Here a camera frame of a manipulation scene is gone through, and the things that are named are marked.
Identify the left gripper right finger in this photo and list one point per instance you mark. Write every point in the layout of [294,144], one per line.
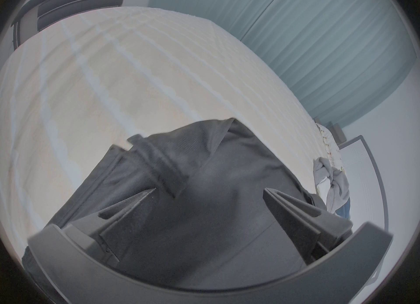
[302,224]

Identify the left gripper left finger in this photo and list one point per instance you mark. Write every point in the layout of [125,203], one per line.
[121,227]

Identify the black trousers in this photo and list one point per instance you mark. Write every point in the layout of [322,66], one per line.
[213,204]

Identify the pile of clothes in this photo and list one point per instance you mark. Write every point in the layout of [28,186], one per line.
[338,188]

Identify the bed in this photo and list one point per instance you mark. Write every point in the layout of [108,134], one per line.
[131,76]

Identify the white printed pillow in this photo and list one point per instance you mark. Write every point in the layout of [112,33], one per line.
[331,145]

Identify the grey bedside table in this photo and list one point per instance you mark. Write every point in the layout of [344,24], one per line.
[338,132]

